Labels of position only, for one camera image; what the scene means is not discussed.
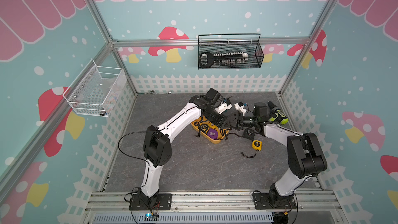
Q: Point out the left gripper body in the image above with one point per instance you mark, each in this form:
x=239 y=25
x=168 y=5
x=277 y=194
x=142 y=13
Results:
x=214 y=117

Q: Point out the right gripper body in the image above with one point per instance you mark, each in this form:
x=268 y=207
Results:
x=248 y=122

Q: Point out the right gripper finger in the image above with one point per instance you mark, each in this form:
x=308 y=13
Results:
x=234 y=117
x=235 y=125

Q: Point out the black tape measure red label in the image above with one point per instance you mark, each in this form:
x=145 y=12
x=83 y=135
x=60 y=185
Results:
x=248 y=133

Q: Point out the yellow plastic storage box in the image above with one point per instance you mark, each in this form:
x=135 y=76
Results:
x=202 y=120

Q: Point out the purple tape measure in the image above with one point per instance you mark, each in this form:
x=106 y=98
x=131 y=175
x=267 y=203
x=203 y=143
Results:
x=212 y=134

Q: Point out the black yellow round tape measure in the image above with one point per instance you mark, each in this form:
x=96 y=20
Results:
x=204 y=128

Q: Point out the small yellow tape measure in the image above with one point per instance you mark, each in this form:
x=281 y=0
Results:
x=257 y=146

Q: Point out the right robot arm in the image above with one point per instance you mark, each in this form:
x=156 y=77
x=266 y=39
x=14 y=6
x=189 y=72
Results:
x=305 y=156

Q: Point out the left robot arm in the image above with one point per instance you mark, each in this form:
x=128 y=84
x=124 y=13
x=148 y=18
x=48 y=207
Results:
x=158 y=140

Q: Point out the socket wrench set holder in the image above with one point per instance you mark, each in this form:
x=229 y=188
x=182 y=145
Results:
x=209 y=60

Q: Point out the small electronics board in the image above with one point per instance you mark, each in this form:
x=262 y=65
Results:
x=151 y=217

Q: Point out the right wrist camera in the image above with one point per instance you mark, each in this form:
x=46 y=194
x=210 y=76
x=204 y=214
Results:
x=241 y=107

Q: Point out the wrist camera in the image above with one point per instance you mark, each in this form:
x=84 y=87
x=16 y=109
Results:
x=241 y=107
x=223 y=107

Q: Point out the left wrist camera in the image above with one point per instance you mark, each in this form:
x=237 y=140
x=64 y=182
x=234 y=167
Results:
x=223 y=107

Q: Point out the green black cordless drill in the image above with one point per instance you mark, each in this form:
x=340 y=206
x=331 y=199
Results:
x=276 y=114

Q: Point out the black wire wall basket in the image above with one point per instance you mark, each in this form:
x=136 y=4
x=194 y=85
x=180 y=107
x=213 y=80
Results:
x=226 y=43

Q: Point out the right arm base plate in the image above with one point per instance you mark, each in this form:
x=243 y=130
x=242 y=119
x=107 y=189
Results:
x=272 y=201

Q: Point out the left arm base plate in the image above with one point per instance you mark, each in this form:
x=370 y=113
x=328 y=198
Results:
x=140 y=202

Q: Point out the white wire wall basket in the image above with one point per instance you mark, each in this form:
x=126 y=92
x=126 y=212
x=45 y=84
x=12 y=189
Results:
x=96 y=90

